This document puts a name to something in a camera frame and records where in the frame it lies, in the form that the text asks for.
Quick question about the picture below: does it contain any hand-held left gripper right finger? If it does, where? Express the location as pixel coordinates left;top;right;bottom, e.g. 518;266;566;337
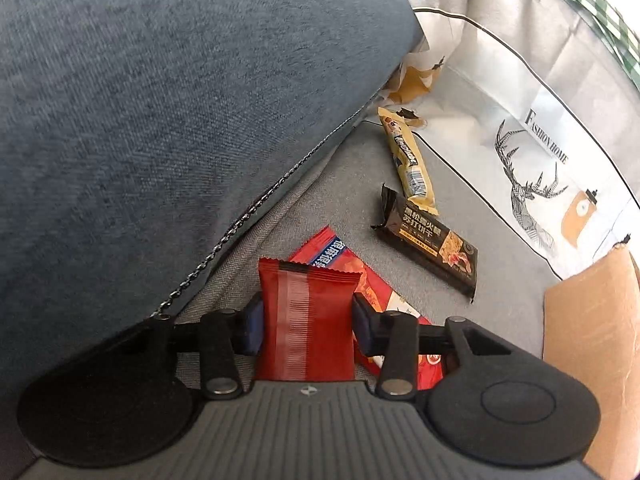
351;292;523;402

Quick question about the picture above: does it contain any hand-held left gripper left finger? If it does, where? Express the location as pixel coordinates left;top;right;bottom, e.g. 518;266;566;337
122;292;264;401

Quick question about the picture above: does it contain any plain red snack packet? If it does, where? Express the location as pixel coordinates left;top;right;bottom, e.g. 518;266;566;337
254;257;367;382

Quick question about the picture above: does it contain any brown cardboard box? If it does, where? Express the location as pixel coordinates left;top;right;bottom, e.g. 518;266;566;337
542;244;640;480

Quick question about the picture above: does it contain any red orange printed snack packet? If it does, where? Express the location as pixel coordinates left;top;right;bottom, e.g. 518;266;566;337
289;225;447;392

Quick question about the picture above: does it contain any black snack bar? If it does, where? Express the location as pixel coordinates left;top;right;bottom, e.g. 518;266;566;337
371;183;479;304

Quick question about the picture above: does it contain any yellow snack bar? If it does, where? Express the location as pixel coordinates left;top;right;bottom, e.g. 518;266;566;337
377;107;440;217

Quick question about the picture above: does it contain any blue fabric sofa cushion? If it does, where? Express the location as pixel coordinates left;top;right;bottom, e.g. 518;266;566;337
0;0;427;480

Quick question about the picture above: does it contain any grey deer print cloth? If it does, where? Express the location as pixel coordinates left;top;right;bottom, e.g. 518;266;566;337
165;0;640;391

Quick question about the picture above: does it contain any green checked cloth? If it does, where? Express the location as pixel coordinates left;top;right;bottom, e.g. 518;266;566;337
515;0;640;88

